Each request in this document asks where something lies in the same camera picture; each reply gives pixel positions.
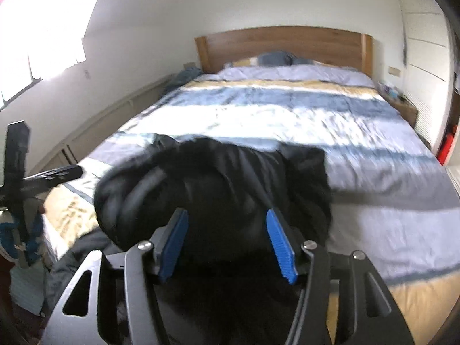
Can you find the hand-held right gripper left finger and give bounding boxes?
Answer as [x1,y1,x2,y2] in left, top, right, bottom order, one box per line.
[43,208,189,345]

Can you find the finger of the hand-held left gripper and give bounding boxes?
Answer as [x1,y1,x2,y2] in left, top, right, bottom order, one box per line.
[27,208,43,265]
[0,221,17,259]

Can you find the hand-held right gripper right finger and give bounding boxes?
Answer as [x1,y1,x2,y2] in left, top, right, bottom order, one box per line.
[267,208,414,345]

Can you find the black puffer coat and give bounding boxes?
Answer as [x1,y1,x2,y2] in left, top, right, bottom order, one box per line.
[47,134,333,345]

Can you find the bed with striped duvet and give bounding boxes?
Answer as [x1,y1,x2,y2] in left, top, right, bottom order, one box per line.
[42,64,460,345]

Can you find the window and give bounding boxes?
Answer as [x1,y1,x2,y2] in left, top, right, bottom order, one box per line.
[0,0,87,108]

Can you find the blue cloth bundle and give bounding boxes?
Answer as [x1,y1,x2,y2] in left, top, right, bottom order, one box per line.
[169,68,201,87]

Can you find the wooden nightstand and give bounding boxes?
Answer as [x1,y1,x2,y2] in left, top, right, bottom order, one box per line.
[386,95,418,126]

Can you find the blue striped pillow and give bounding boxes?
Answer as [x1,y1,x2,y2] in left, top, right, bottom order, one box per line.
[223,51,293,70]

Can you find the small bottles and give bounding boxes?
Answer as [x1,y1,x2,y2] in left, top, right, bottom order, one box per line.
[377,83,399,99]

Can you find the red object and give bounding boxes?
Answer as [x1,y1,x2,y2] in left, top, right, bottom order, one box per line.
[436,124,459,166]

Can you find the wooden headboard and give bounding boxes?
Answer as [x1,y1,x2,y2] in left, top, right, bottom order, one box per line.
[195,26,373,78]

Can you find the white wardrobe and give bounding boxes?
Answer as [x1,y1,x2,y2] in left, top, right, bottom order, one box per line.
[393,0,460,166]

